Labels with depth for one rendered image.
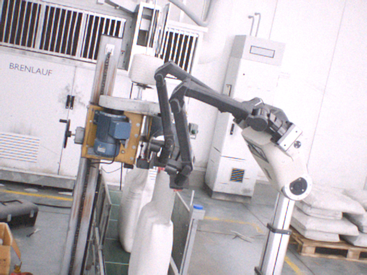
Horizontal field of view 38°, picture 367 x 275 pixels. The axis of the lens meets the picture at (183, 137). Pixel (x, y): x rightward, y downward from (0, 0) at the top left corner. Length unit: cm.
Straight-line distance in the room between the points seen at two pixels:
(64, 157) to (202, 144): 229
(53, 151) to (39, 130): 27
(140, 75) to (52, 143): 312
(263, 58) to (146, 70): 413
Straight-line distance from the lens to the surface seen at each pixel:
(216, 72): 747
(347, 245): 600
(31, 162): 607
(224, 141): 699
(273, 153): 259
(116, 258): 356
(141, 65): 302
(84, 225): 343
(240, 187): 720
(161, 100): 296
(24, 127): 600
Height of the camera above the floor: 171
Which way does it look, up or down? 8 degrees down
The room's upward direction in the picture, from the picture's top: 11 degrees clockwise
